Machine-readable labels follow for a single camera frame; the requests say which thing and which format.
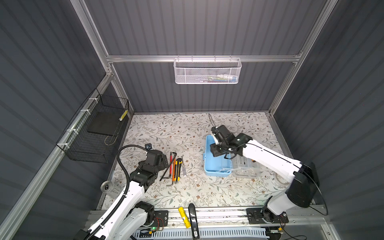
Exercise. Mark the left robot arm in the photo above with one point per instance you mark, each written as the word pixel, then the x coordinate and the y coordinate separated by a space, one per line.
pixel 128 212

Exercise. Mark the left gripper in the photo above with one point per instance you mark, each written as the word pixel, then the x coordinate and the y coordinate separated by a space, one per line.
pixel 163 164

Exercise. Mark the yellow tube in basket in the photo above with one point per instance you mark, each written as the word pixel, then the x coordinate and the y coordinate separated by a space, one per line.
pixel 123 115

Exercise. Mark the white wire mesh basket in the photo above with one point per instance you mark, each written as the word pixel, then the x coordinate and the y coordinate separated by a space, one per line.
pixel 210 71

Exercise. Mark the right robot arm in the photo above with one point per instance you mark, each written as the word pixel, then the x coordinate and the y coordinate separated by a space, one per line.
pixel 302 179

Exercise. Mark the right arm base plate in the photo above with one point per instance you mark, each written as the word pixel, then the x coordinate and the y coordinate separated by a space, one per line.
pixel 265 216

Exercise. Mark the red handled tool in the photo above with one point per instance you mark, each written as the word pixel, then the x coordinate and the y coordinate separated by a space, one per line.
pixel 171 163

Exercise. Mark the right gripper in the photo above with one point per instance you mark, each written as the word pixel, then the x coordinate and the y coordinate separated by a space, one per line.
pixel 213 147

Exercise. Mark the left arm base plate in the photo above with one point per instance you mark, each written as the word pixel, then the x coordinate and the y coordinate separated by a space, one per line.
pixel 159 219

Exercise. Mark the orange handled screwdriver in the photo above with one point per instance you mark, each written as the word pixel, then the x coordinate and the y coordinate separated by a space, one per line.
pixel 174 171

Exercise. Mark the black pad in basket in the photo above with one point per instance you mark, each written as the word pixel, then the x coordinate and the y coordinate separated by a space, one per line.
pixel 106 124

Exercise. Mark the black wire basket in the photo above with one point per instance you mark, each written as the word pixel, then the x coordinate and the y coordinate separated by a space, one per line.
pixel 79 145

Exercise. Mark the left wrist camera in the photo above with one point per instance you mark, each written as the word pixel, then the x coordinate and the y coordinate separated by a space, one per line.
pixel 148 147

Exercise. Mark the clear tape roll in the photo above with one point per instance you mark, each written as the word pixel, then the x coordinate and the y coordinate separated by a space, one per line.
pixel 281 181

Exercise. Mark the clear handle screwdriver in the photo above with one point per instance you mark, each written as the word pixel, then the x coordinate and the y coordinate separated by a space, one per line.
pixel 183 167

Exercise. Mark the yellow marker on rail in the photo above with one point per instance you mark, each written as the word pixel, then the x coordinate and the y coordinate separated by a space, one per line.
pixel 184 217

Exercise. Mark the black handle tool on rail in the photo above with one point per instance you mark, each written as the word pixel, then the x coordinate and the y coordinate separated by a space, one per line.
pixel 193 221

